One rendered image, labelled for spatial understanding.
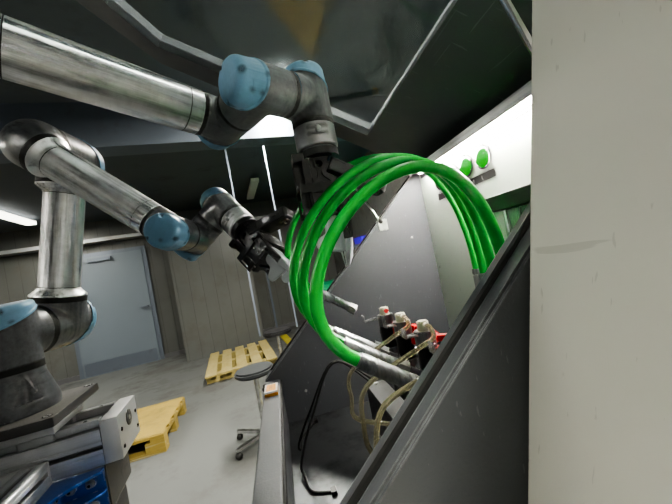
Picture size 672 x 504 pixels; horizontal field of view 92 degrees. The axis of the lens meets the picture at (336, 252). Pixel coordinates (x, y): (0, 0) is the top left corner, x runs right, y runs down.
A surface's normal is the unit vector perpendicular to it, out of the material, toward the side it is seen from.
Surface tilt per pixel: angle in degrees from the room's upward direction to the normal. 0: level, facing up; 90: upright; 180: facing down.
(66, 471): 90
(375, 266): 90
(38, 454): 90
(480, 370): 90
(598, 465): 76
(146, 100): 133
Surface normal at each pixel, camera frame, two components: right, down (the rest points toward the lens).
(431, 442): 0.18, -0.06
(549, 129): -0.98, -0.06
